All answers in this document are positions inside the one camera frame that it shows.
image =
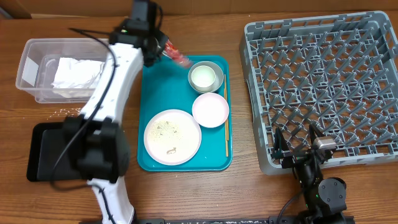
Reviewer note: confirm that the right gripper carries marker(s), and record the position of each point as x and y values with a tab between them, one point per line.
279	147

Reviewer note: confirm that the grey bowl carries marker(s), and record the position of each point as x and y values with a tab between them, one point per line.
218	80

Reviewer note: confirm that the white cup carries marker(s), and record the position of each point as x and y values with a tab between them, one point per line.
203	77

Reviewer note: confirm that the red snack wrapper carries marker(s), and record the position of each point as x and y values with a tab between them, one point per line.
171	52

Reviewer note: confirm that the white napkin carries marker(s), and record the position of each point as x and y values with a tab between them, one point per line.
73	73

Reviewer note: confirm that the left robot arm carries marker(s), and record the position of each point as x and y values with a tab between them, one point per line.
136	43

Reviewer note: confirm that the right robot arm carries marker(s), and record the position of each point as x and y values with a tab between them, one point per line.
325	199

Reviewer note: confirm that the grey dishwasher rack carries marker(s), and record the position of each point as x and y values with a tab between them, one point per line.
337	72

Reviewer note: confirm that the wooden chopstick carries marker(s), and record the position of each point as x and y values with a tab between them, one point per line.
227	119
226	143

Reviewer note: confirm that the small pink bowl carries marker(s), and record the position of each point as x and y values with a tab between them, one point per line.
210	110

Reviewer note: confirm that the large white plate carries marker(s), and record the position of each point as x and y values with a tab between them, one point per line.
172	137

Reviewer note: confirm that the teal serving tray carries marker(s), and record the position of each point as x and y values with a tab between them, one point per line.
165	86

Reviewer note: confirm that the black tray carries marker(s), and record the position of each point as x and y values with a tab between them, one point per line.
46	149

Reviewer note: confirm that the clear plastic bin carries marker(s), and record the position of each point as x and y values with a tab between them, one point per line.
39	63

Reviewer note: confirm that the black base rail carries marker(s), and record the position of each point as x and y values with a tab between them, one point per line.
214	221

